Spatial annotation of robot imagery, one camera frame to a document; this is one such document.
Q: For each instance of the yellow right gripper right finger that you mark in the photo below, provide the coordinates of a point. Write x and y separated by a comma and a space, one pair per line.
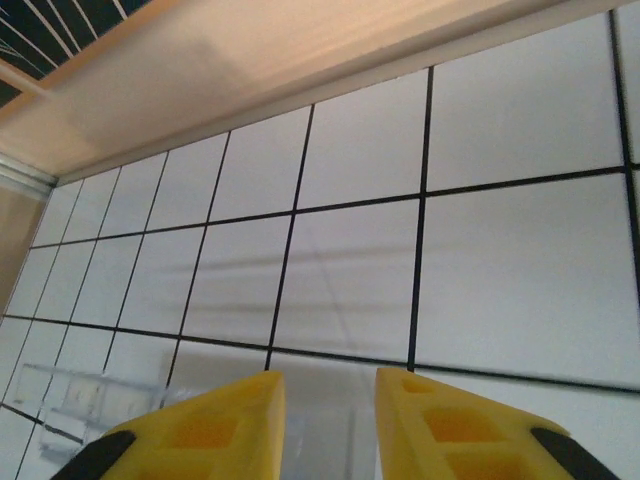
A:
450, 435

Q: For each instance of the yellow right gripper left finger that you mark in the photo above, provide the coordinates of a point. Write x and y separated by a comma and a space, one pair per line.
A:
225, 435

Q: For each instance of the clear acrylic organizer box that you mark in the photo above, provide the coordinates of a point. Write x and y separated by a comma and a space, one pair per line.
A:
80, 395

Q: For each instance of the aluminium corner post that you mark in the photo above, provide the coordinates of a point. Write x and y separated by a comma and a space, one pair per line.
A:
25, 175

